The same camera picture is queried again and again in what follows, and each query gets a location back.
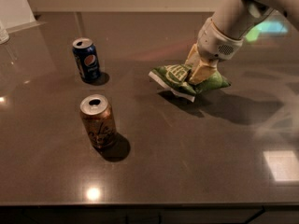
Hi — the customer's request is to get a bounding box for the orange soda can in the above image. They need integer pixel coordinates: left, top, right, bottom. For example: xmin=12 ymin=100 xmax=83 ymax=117
xmin=79 ymin=94 xmax=117 ymax=149

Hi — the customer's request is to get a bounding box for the blue Pepsi can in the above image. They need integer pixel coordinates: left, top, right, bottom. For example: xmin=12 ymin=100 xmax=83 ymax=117
xmin=72 ymin=37 xmax=101 ymax=83

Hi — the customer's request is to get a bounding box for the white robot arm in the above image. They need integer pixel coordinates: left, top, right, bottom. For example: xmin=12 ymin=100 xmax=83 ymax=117
xmin=186 ymin=0 xmax=299 ymax=85

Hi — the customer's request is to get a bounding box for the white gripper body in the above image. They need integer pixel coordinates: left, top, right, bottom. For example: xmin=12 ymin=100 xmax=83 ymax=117
xmin=197 ymin=18 xmax=243 ymax=61

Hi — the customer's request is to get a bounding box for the green jalapeno chip bag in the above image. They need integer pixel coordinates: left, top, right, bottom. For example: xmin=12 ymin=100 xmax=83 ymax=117
xmin=149 ymin=64 xmax=231 ymax=102

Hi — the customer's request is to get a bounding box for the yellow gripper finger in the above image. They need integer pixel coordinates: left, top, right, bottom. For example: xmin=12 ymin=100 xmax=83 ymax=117
xmin=185 ymin=44 xmax=200 ymax=66
xmin=187 ymin=57 xmax=219 ymax=85

